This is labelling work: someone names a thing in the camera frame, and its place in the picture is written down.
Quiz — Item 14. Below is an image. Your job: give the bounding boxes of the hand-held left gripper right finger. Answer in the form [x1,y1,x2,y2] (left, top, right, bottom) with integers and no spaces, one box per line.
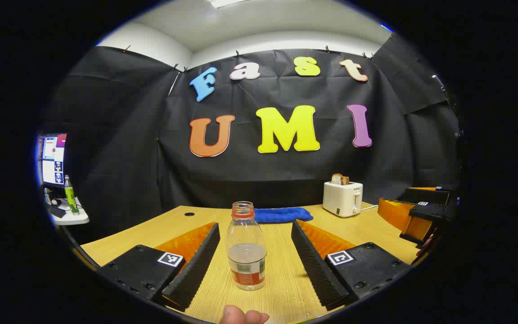
[291,220,411,312]

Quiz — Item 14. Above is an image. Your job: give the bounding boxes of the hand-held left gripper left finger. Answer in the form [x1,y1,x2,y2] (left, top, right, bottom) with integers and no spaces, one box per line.
[98,221,221,312]

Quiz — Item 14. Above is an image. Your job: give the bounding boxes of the clear plastic water bottle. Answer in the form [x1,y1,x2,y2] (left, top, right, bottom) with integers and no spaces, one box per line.
[225,201,267,291]

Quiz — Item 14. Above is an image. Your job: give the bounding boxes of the green bottle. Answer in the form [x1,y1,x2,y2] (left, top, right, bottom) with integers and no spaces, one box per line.
[63,175,80,216]

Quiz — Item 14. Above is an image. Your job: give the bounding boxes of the blue towel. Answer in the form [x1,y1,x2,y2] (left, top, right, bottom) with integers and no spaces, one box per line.
[254,207,313,224]

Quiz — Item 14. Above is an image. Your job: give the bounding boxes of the white toaster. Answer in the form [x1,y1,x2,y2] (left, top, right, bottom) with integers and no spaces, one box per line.
[322,181,363,218]

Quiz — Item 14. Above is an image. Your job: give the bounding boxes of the black metal stand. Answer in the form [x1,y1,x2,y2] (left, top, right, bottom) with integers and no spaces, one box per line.
[432,74,462,135]

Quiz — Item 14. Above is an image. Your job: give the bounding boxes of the white side table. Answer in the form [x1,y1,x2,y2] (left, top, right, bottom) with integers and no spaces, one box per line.
[45,198,90,225]

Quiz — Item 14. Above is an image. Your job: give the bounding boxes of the black backdrop cloth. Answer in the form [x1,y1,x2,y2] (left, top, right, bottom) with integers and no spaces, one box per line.
[45,34,462,246]

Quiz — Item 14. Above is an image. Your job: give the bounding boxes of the computer monitor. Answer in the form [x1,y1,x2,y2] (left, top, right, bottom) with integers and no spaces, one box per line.
[39,133,67,187]

